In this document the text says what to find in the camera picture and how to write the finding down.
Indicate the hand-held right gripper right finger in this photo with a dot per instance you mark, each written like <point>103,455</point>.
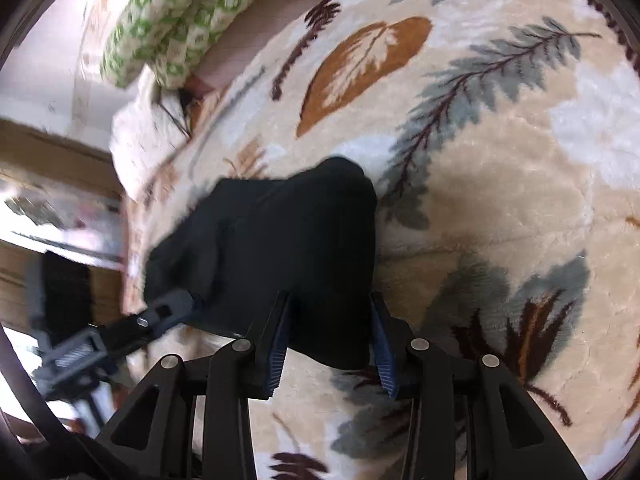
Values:
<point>384,360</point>

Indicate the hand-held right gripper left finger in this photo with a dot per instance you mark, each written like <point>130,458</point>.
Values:
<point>274,355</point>

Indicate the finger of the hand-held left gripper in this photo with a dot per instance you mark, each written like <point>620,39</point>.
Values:
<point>170,308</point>

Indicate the black pants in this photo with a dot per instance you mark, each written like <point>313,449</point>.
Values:
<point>300,235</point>

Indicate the dark chair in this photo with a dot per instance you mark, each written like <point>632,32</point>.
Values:
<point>65,295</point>

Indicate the patterned glass door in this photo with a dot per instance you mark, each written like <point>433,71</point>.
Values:
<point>45,215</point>

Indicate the white sprig print pillow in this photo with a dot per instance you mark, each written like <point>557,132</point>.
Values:
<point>142,135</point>

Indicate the leaf print blanket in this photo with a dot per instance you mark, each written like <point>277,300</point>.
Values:
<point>500,185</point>

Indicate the green checked quilt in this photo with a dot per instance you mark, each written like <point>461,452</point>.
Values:
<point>175,20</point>

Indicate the wooden door frame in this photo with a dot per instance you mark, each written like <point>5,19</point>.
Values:
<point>55,155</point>

